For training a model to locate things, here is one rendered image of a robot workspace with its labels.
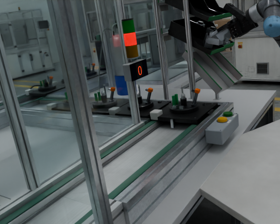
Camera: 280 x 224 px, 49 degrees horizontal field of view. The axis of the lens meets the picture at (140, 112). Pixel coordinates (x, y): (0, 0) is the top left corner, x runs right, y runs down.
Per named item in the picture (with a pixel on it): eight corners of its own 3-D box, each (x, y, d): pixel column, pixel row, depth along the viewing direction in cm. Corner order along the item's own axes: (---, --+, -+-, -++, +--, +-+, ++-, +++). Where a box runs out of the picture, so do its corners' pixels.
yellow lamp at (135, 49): (141, 55, 131) (139, 43, 129) (134, 58, 127) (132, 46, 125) (131, 56, 133) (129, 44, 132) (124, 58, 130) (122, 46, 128)
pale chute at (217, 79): (229, 88, 166) (234, 82, 162) (216, 94, 157) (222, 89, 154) (195, 51, 173) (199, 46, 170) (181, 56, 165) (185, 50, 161)
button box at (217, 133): (238, 126, 136) (238, 112, 134) (222, 145, 120) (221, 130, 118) (223, 124, 140) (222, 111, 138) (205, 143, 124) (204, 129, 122)
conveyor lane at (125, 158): (218, 123, 153) (217, 104, 150) (114, 228, 88) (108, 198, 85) (168, 119, 169) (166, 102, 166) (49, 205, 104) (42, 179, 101)
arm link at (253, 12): (254, 3, 131) (262, 2, 136) (244, 9, 134) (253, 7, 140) (261, 19, 131) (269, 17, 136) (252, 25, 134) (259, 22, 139)
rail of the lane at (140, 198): (234, 121, 153) (233, 100, 150) (131, 234, 85) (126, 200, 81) (223, 120, 156) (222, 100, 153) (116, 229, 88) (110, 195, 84)
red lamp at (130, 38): (139, 43, 129) (137, 31, 128) (132, 45, 125) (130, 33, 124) (129, 44, 132) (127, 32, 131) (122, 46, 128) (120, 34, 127)
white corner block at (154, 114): (163, 117, 146) (162, 109, 145) (158, 121, 142) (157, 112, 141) (155, 117, 149) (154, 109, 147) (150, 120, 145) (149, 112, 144)
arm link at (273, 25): (291, 38, 123) (290, 18, 128) (279, 21, 117) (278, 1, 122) (272, 46, 128) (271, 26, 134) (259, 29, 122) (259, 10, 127)
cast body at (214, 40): (223, 44, 153) (225, 29, 150) (218, 45, 150) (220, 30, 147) (208, 41, 158) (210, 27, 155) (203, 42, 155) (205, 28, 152)
